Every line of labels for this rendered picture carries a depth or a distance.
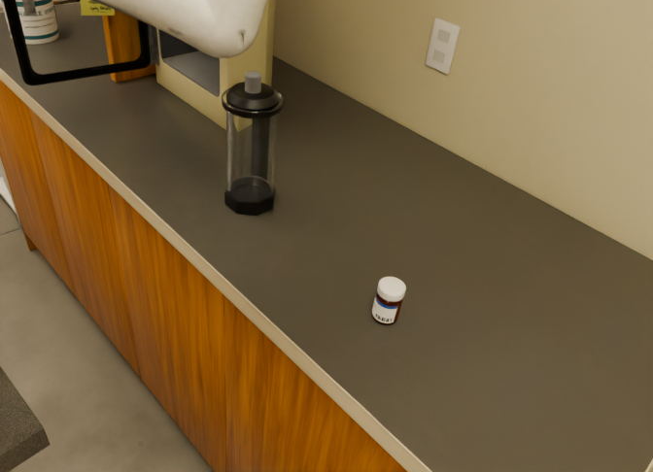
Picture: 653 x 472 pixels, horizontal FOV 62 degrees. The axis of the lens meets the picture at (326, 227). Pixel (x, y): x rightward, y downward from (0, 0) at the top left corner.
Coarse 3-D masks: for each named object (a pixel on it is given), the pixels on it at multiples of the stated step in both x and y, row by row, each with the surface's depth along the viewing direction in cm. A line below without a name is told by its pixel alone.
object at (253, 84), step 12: (252, 72) 94; (240, 84) 96; (252, 84) 93; (264, 84) 98; (228, 96) 94; (240, 96) 93; (252, 96) 93; (264, 96) 94; (276, 96) 96; (252, 108) 93; (264, 108) 93
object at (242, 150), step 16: (224, 96) 95; (256, 112) 92; (240, 128) 95; (256, 128) 95; (272, 128) 97; (240, 144) 97; (256, 144) 97; (272, 144) 100; (240, 160) 99; (256, 160) 99; (272, 160) 102; (240, 176) 101; (256, 176) 101; (272, 176) 105; (240, 192) 104; (256, 192) 104; (272, 192) 108
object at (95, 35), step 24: (48, 0) 120; (72, 0) 123; (24, 24) 120; (48, 24) 122; (72, 24) 125; (96, 24) 129; (120, 24) 132; (48, 48) 125; (72, 48) 128; (96, 48) 132; (120, 48) 135; (48, 72) 128
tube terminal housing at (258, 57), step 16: (272, 0) 130; (272, 16) 134; (272, 32) 139; (256, 48) 124; (272, 48) 144; (160, 64) 142; (224, 64) 121; (240, 64) 123; (256, 64) 126; (160, 80) 145; (176, 80) 139; (224, 80) 123; (240, 80) 125; (192, 96) 136; (208, 96) 131; (208, 112) 134; (224, 112) 128; (224, 128) 131
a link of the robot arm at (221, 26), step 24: (96, 0) 72; (120, 0) 71; (144, 0) 71; (168, 0) 71; (192, 0) 71; (216, 0) 71; (240, 0) 71; (264, 0) 74; (168, 24) 73; (192, 24) 72; (216, 24) 72; (240, 24) 73; (216, 48) 75; (240, 48) 76
